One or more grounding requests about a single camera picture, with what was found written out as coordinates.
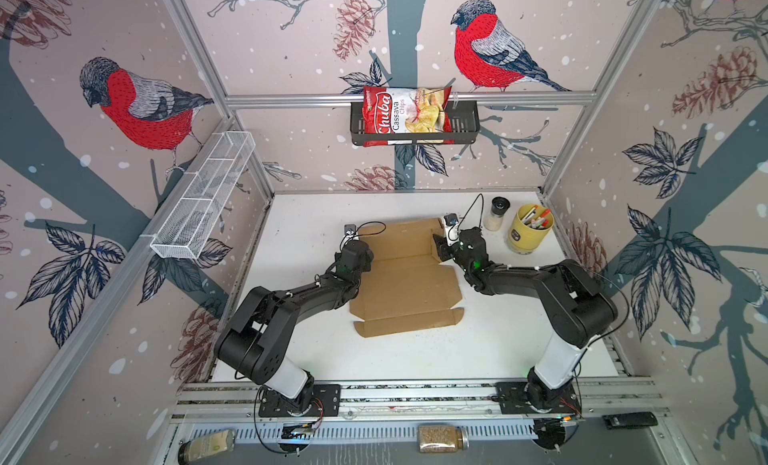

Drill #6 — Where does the yellow pen cup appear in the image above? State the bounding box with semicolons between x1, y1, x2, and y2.
506;204;555;255

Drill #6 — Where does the black remote device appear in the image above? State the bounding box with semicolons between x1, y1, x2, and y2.
602;411;658;430

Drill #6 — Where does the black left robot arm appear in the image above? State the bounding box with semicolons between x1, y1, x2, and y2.
214;225;374;414

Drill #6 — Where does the white wire mesh shelf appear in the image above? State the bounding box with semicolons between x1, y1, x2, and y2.
150;131;255;260

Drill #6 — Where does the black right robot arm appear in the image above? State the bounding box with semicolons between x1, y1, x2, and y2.
433;213;618;412

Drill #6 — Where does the red cassava chips bag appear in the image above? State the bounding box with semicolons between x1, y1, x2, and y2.
362;86;453;136

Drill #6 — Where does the brown cardboard box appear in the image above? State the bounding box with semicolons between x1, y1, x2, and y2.
350;218;464;338

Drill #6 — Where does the black wall basket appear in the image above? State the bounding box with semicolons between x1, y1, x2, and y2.
350;101;480;147

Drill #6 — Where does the black lid spice shaker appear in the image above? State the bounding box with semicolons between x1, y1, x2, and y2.
483;196;510;232

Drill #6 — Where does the brown grain glass jar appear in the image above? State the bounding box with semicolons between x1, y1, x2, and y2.
417;424;469;454

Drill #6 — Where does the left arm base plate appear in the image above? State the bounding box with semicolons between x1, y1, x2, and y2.
256;384;341;418

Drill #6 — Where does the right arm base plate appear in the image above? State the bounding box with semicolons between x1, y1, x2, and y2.
494;380;582;415

